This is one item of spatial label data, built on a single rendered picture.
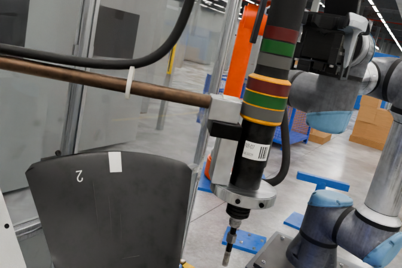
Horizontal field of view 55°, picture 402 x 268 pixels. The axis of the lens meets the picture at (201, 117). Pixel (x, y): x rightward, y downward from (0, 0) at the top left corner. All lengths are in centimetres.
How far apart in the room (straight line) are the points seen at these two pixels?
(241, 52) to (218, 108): 409
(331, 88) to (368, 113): 896
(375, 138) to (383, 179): 862
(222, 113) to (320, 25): 22
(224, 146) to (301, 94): 38
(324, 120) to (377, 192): 43
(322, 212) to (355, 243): 12
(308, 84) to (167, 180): 33
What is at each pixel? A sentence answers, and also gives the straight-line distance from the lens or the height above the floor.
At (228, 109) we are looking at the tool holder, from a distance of 38.
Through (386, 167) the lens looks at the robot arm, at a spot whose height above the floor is 139.
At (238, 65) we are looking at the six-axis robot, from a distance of 448.
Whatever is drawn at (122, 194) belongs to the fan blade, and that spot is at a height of 139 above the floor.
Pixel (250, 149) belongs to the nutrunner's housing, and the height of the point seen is 151.
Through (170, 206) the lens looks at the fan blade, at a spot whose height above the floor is 138.
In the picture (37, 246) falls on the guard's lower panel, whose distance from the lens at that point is 130.
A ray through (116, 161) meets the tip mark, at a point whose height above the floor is 142.
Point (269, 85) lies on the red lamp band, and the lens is 37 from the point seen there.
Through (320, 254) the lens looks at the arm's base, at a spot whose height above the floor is 108.
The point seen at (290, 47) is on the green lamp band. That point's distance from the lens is 38.
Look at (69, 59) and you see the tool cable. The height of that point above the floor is 156.
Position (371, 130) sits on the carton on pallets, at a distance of 969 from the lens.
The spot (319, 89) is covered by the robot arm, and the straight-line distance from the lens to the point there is 73.
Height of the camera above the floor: 161
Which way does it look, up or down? 11 degrees down
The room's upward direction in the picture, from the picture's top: 12 degrees clockwise
